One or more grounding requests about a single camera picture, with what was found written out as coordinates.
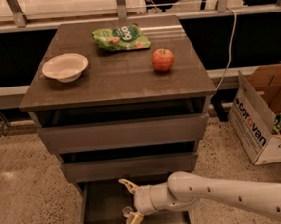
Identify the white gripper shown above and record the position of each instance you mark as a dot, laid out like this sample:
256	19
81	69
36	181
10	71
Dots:
142	199

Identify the orange soda can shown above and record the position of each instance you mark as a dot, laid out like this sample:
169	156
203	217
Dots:
127	211

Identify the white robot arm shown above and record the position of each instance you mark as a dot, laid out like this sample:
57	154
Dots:
182	190

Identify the grey bottom drawer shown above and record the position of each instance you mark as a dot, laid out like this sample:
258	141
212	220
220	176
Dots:
103	202

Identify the grey drawer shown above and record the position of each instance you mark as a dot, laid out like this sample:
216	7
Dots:
103	202
131	161
122	126

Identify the grey middle drawer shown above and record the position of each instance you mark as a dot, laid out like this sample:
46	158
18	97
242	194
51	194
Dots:
131	161

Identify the grey top drawer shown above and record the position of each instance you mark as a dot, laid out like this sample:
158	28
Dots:
122	126

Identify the grey drawer cabinet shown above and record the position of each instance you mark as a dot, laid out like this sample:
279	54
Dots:
120	78

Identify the red apple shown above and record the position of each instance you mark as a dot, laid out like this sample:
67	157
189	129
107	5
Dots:
162	59

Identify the white bowl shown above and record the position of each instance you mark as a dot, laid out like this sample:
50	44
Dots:
65	67

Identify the corovan cardboard box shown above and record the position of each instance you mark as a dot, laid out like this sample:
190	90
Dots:
257	102

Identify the green snack bag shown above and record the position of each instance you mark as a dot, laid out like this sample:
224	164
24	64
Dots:
128	37

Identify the green item in box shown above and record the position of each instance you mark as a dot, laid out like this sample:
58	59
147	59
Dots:
277	124

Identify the metal railing frame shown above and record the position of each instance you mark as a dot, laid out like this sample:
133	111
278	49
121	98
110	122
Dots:
37	14

